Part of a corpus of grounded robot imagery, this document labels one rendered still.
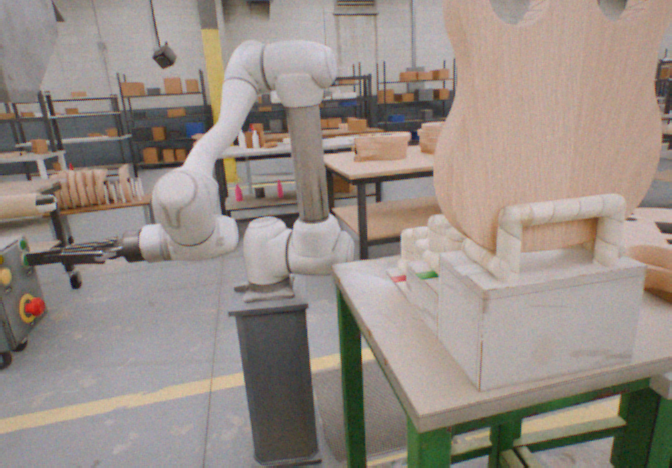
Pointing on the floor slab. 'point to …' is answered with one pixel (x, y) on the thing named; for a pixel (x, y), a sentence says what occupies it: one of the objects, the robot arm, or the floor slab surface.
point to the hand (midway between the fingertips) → (46, 256)
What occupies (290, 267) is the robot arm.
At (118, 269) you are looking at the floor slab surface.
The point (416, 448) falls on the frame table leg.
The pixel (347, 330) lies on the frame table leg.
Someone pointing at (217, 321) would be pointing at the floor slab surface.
